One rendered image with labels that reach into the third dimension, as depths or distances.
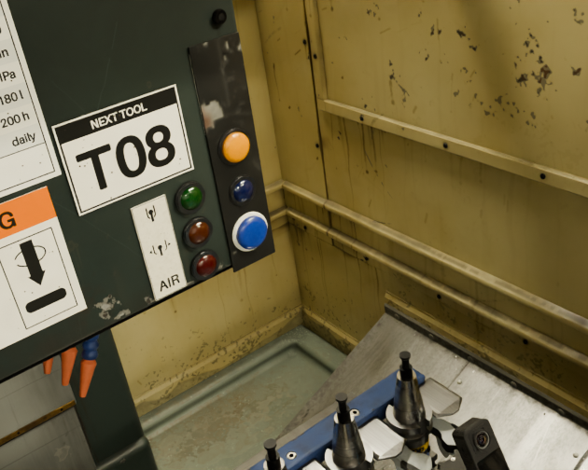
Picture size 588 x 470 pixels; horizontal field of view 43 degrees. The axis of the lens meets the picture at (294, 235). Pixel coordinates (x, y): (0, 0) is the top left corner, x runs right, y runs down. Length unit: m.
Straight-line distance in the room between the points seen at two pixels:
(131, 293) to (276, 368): 1.57
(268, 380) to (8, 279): 1.61
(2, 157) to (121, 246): 0.12
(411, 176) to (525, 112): 0.36
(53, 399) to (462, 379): 0.85
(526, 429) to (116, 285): 1.15
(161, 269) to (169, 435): 1.46
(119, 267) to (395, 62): 1.01
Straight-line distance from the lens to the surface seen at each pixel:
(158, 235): 0.60
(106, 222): 0.57
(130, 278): 0.60
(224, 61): 0.59
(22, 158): 0.54
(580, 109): 1.26
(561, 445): 1.58
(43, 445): 1.48
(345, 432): 0.96
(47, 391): 1.41
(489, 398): 1.66
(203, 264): 0.62
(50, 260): 0.57
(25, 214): 0.55
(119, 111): 0.55
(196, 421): 2.06
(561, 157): 1.31
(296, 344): 2.19
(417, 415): 1.04
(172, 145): 0.58
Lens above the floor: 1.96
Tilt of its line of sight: 30 degrees down
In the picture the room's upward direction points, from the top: 9 degrees counter-clockwise
